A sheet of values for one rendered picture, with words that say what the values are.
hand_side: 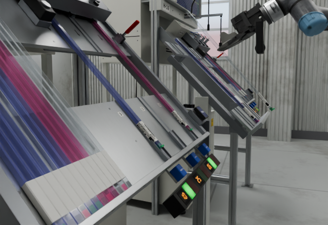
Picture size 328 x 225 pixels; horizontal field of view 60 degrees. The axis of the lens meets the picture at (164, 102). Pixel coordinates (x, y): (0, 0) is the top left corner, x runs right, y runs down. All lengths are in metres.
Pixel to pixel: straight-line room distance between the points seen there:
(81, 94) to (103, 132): 0.62
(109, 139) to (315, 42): 4.14
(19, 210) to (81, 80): 0.85
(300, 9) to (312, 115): 3.58
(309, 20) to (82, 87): 0.84
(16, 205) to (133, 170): 0.24
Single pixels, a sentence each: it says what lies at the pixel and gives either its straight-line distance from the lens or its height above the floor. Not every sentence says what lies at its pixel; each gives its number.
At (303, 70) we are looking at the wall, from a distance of 4.50.
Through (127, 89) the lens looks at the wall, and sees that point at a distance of 4.92.
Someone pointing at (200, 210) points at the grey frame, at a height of 0.45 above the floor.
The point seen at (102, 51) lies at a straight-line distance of 0.87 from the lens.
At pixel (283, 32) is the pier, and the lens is 4.24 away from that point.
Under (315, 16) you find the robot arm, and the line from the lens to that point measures 1.03.
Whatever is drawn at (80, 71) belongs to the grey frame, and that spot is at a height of 0.93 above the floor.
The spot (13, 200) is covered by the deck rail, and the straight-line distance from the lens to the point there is 0.38.
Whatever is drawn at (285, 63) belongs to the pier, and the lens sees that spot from 4.21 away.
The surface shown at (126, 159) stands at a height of 0.76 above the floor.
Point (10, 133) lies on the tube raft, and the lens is 0.44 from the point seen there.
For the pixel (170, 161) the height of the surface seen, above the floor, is 0.73.
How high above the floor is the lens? 0.92
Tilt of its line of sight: 5 degrees down
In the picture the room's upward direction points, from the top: straight up
